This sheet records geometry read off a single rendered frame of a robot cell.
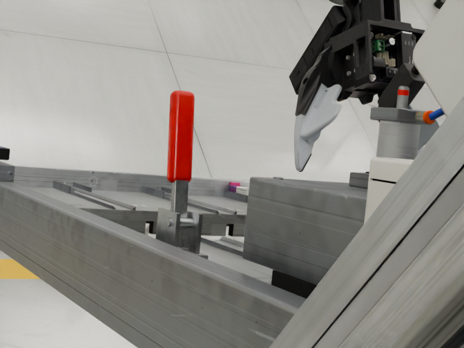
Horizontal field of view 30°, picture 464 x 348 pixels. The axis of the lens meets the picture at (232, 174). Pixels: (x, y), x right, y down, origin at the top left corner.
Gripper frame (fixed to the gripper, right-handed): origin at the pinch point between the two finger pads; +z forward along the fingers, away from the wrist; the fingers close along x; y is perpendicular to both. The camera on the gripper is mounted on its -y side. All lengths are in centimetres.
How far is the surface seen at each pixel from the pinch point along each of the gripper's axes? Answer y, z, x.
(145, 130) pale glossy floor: -133, -36, 34
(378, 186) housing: 41, 8, -30
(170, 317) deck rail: 24.4, 13.4, -32.0
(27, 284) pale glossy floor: -107, 5, -3
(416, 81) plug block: 16.8, -5.0, -6.5
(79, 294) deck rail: 9.0, 11.5, -32.0
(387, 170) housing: 41, 8, -30
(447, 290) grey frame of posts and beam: 51, 13, -36
